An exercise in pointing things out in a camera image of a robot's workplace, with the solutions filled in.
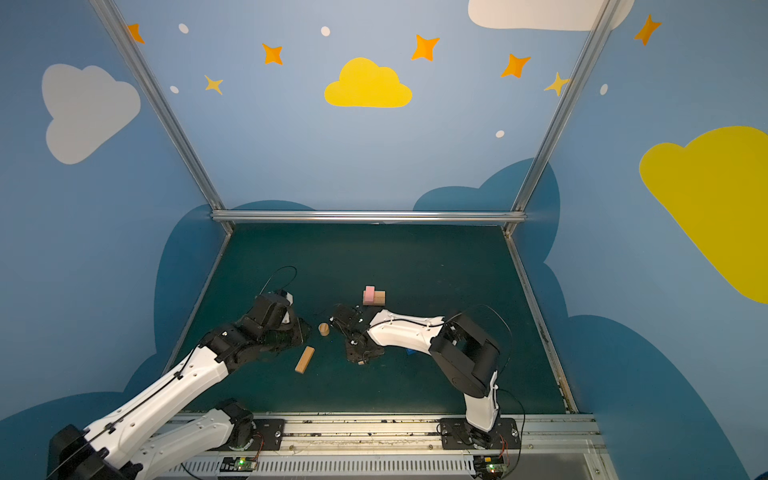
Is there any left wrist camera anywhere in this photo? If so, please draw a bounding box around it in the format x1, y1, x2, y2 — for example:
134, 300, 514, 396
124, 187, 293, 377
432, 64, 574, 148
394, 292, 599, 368
275, 289, 296, 329

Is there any pink wood block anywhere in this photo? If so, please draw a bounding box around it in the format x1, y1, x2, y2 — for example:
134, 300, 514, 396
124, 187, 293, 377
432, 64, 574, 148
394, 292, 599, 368
363, 285, 376, 305

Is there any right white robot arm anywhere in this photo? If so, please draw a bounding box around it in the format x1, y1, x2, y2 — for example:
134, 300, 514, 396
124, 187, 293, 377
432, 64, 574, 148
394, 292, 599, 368
329, 305, 500, 448

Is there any right controller board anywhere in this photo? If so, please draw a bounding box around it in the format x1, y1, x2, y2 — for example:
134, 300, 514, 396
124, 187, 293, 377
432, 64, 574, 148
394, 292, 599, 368
473, 456, 508, 480

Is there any controller board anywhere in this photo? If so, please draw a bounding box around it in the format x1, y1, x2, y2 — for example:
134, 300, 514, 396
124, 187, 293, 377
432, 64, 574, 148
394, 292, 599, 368
473, 456, 508, 480
219, 456, 258, 474

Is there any left aluminium frame post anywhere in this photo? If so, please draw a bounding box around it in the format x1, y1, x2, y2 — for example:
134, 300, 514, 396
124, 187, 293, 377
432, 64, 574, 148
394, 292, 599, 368
89, 0, 225, 213

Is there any long natural wood block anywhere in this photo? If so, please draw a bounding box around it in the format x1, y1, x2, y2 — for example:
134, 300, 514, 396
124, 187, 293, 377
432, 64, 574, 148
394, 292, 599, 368
294, 346, 315, 374

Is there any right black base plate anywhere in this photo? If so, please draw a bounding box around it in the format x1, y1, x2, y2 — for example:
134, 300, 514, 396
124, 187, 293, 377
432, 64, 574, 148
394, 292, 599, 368
437, 418, 521, 450

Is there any right aluminium frame post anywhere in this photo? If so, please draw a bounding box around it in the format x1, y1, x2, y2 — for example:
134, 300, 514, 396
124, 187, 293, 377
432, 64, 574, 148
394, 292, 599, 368
504, 0, 622, 240

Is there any back aluminium frame rail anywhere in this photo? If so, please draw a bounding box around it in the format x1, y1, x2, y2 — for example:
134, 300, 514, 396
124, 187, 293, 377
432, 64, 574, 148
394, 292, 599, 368
211, 210, 526, 224

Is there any left controller board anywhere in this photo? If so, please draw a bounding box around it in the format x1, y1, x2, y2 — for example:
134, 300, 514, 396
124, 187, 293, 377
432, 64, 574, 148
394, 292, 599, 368
219, 456, 258, 474

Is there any aluminium frame post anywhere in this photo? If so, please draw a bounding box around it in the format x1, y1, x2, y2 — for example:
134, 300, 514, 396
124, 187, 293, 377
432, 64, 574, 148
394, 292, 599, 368
89, 0, 225, 213
504, 0, 622, 240

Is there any front aluminium rail bed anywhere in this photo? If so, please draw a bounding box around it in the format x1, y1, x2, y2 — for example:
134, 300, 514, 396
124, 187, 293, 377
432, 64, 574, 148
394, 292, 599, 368
154, 413, 618, 479

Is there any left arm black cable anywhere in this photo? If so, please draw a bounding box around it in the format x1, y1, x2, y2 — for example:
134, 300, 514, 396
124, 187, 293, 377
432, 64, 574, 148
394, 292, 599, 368
257, 265, 299, 298

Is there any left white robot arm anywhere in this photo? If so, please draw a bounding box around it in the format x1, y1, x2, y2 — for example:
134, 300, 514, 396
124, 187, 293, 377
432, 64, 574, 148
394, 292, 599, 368
48, 290, 310, 479

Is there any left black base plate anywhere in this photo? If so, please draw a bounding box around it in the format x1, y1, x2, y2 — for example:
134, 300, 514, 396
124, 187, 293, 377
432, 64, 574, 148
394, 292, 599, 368
241, 418, 285, 451

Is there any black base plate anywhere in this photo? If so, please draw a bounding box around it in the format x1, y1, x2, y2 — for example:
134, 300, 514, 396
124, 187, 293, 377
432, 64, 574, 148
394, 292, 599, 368
437, 418, 521, 450
241, 418, 285, 451

